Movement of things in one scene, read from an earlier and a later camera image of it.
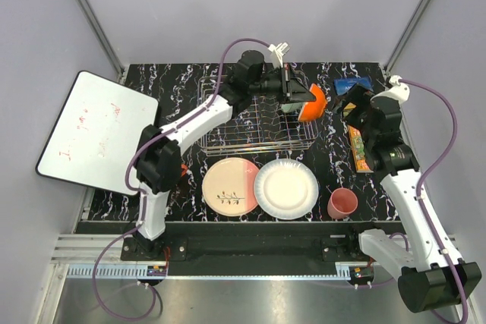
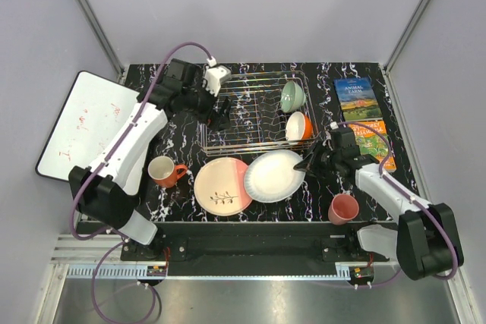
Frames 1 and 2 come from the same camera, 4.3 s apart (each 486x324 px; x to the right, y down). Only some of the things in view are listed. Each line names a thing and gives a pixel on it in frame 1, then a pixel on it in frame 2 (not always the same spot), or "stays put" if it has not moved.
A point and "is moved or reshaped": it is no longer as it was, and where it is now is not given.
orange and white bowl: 314,110 to 298,127
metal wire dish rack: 266,127 stays put
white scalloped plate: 285,189 is moved or reshaped
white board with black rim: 95,131 stays put
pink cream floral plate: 228,187 is moved or reshaped
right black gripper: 360,96 to 310,161
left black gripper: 290,89 to 216,121
